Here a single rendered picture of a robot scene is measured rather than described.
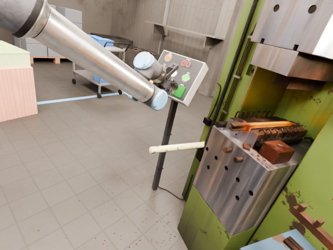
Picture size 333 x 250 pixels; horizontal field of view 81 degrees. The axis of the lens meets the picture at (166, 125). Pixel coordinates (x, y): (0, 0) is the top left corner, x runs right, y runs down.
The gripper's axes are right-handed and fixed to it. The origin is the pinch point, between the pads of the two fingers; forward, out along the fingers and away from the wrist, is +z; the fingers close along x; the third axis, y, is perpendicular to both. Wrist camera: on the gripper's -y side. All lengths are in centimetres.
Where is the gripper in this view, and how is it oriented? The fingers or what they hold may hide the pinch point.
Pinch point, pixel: (176, 87)
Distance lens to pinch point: 120.7
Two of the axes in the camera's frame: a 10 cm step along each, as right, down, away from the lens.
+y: -4.8, 8.8, 0.2
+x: 7.5, 4.3, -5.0
